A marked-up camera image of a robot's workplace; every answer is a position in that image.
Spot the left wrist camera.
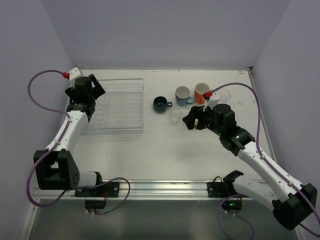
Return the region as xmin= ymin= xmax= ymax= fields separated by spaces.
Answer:
xmin=68 ymin=66 xmax=83 ymax=87

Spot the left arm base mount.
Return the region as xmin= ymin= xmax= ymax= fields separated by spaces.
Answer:
xmin=74 ymin=181 xmax=120 ymax=214

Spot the orange mug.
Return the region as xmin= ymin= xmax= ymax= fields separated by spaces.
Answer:
xmin=193 ymin=83 xmax=210 ymax=105

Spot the white wire dish rack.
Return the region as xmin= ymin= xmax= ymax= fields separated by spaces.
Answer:
xmin=81 ymin=78 xmax=144 ymax=136

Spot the dark blue squat mug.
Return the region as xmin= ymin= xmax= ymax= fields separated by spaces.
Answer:
xmin=152 ymin=96 xmax=173 ymax=114

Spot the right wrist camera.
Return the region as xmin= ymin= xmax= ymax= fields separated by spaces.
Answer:
xmin=202 ymin=91 xmax=220 ymax=111

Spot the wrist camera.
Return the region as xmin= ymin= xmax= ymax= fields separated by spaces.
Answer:
xmin=68 ymin=66 xmax=83 ymax=87
xmin=202 ymin=91 xmax=220 ymax=111

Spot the aluminium mounting rail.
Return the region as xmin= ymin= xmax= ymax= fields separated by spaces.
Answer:
xmin=31 ymin=177 xmax=276 ymax=201

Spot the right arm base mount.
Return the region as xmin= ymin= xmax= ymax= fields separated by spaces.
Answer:
xmin=206 ymin=170 xmax=244 ymax=214

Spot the clear glass with sticker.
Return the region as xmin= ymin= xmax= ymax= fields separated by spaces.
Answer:
xmin=217 ymin=88 xmax=231 ymax=103

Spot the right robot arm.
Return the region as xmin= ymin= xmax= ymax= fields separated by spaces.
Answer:
xmin=182 ymin=104 xmax=318 ymax=230

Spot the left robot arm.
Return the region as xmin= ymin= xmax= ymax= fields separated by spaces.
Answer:
xmin=33 ymin=74 xmax=106 ymax=191

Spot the light blue floral mug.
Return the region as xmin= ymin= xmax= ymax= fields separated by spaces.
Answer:
xmin=175 ymin=86 xmax=196 ymax=107

